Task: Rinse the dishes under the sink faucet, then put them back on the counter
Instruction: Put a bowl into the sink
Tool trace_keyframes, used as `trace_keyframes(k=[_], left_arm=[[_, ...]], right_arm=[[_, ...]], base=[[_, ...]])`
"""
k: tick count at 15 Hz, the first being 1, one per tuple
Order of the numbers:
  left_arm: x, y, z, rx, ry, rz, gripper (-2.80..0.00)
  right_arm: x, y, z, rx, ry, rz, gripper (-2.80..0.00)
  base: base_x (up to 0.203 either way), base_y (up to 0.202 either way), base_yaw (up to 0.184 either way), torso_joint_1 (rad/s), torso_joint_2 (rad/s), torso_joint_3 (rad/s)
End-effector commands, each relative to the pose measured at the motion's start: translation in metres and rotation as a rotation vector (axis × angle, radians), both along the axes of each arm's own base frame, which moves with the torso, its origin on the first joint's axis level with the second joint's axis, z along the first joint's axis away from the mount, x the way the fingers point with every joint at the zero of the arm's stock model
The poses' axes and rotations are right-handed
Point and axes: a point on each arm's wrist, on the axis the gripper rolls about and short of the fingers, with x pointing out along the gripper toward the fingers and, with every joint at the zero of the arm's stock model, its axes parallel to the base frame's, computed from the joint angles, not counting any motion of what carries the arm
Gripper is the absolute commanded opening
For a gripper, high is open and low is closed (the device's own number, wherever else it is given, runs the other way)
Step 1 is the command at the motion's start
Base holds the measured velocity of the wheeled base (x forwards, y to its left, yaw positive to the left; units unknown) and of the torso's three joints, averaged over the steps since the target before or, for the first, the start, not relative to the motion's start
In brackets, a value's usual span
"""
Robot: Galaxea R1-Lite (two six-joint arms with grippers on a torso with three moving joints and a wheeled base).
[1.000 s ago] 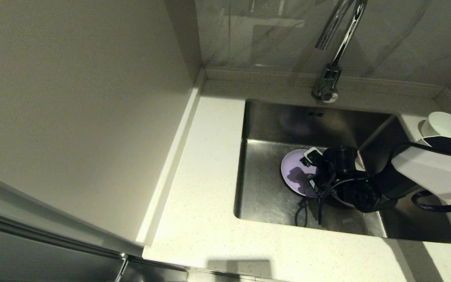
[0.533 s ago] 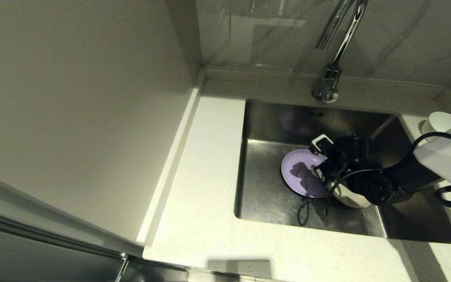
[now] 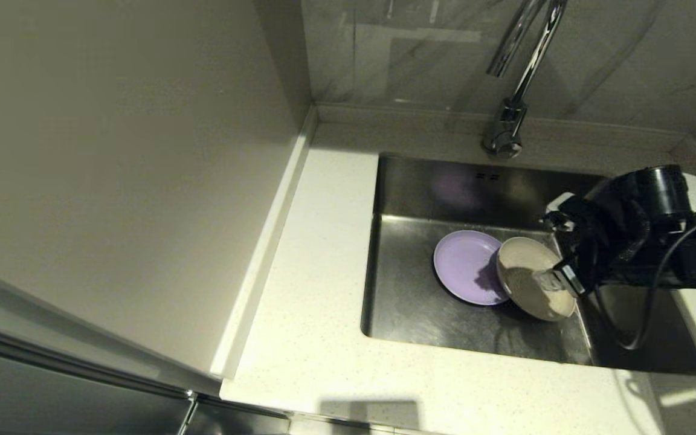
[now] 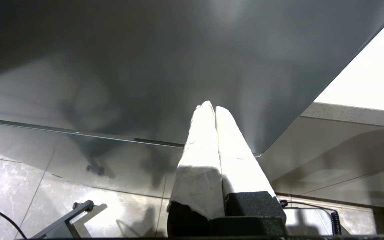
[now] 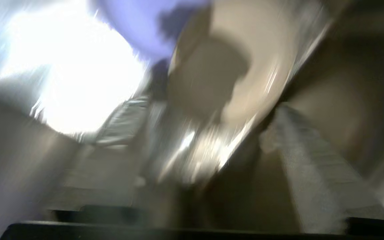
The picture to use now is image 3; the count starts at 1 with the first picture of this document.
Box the tall grey cabinet panel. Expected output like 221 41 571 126
0 0 312 381

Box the chrome gooseneck faucet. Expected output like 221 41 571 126
482 0 569 159

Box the cream round plate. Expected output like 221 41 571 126
495 236 578 322

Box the stainless steel sink basin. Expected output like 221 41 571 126
360 152 696 378

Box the glossy dark cabinet panel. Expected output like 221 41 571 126
0 314 291 435

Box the purple round plate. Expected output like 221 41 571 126
433 230 512 306

